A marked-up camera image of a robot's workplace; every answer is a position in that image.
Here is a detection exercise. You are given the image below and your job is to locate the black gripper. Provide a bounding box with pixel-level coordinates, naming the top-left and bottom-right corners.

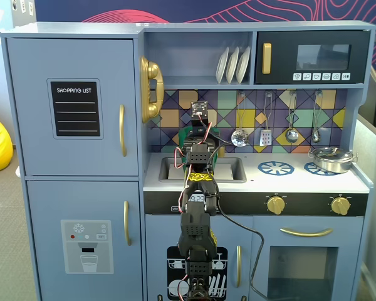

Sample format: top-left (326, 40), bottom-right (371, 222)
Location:
top-left (183, 117), bottom-right (220, 147)

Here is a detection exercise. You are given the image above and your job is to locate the gold stove knob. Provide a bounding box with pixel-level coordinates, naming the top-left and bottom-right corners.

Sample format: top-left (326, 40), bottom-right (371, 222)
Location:
top-left (330, 196), bottom-right (352, 216)
top-left (266, 194), bottom-right (286, 216)

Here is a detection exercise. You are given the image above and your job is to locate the steel toy slotted spatula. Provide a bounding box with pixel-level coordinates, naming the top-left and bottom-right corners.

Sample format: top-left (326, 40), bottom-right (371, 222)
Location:
top-left (259, 92), bottom-right (273, 147)

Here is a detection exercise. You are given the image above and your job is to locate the grey toy sink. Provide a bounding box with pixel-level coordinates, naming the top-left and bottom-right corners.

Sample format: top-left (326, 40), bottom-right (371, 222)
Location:
top-left (158, 156), bottom-right (248, 184)

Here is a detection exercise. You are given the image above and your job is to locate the black cable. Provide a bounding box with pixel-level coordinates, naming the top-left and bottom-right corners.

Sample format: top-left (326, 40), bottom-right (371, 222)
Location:
top-left (217, 206), bottom-right (269, 300)

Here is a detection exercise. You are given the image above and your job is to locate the small camera circuit board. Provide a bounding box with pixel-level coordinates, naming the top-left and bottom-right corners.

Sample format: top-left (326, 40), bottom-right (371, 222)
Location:
top-left (190, 100), bottom-right (207, 120)

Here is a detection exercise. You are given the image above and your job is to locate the steel toy skimmer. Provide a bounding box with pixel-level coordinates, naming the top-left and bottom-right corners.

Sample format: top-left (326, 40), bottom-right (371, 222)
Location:
top-left (231, 92), bottom-right (250, 147)

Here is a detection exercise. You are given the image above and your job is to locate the gold oven handle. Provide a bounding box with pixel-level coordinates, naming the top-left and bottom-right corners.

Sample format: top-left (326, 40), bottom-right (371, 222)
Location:
top-left (279, 228), bottom-right (334, 238)

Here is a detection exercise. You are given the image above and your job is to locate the grey partition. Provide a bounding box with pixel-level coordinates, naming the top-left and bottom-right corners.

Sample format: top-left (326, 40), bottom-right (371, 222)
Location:
top-left (352, 67), bottom-right (376, 301)

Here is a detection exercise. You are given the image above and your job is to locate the gold dishwasher handle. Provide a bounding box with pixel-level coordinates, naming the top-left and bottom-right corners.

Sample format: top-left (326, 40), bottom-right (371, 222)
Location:
top-left (236, 245), bottom-right (242, 288)

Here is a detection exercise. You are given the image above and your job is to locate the white toy plate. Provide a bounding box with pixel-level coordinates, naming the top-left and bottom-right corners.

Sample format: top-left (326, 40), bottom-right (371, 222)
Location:
top-left (236, 46), bottom-right (251, 85)
top-left (215, 46), bottom-right (230, 85)
top-left (225, 46), bottom-right (240, 85)

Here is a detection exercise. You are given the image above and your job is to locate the gold toy telephone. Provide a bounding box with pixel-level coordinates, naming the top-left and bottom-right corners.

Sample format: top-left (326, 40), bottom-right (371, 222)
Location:
top-left (139, 55), bottom-right (165, 124)

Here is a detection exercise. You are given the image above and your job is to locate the long gold fridge handle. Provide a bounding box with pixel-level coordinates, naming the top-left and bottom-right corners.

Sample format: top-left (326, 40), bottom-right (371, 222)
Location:
top-left (118, 104), bottom-right (128, 157)

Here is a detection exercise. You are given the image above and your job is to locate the black dishwasher sticker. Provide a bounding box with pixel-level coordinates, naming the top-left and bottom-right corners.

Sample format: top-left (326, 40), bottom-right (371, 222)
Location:
top-left (166, 246), bottom-right (229, 300)

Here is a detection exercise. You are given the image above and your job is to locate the digital clock display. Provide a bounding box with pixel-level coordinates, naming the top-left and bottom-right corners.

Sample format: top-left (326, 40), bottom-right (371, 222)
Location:
top-left (187, 193), bottom-right (207, 205)

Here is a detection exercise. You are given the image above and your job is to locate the blue fridge door with chalkboard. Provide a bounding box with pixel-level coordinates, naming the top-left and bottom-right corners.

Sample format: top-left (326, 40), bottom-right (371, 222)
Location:
top-left (6, 37), bottom-right (139, 176)

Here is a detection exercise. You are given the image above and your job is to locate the steel pot lid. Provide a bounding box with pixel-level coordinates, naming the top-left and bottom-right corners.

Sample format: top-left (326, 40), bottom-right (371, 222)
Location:
top-left (312, 147), bottom-right (353, 159)

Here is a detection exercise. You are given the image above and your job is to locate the short gold fridge handle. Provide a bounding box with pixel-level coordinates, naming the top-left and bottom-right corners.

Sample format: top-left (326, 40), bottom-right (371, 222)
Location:
top-left (123, 200), bottom-right (133, 246)

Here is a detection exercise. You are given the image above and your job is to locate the blue oven door with window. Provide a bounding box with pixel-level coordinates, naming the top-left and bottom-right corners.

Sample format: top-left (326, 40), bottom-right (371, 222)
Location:
top-left (252, 216), bottom-right (364, 301)

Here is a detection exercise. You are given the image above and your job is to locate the grey ice dispenser sticker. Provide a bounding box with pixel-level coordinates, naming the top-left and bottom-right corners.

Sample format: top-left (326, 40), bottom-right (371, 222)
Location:
top-left (60, 219), bottom-right (115, 275)

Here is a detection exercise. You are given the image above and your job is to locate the steel toy ladle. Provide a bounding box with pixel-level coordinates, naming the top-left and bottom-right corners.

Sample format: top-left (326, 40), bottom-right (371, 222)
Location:
top-left (285, 90), bottom-right (300, 144)

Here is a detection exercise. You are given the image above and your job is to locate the black microwave door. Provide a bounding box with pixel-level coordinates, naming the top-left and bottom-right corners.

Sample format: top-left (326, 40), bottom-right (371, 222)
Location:
top-left (255, 30), bottom-right (371, 85)

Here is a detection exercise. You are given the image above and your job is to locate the gold microwave handle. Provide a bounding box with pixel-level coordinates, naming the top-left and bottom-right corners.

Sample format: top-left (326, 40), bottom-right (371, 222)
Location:
top-left (262, 42), bottom-right (273, 75)

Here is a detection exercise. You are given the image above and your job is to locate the steel toy pot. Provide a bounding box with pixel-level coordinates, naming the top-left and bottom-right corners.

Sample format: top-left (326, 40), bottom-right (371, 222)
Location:
top-left (308, 151), bottom-right (358, 174)

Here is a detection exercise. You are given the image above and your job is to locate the blue dishwasher door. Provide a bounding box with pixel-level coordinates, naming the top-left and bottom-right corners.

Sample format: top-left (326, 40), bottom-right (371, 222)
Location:
top-left (145, 214), bottom-right (254, 301)

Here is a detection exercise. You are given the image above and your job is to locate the steel toy spoon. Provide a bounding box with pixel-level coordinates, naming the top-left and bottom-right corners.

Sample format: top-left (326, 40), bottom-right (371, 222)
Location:
top-left (311, 90), bottom-right (323, 144)

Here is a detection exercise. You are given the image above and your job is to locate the black shopping list board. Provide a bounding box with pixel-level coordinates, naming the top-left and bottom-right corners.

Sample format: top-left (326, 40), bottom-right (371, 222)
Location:
top-left (46, 78), bottom-right (104, 140)

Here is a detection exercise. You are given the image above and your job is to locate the green printed container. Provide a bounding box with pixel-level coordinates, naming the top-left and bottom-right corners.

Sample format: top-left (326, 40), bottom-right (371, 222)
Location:
top-left (179, 134), bottom-right (221, 177)

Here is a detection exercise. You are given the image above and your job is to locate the blue fridge door with dispenser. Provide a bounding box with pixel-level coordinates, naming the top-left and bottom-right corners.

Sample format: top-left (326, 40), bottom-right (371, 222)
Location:
top-left (26, 180), bottom-right (144, 301)

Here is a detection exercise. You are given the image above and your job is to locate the blue toy kitchen unit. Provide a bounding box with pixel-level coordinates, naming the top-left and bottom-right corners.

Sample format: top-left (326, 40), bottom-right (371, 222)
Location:
top-left (0, 20), bottom-right (376, 301)

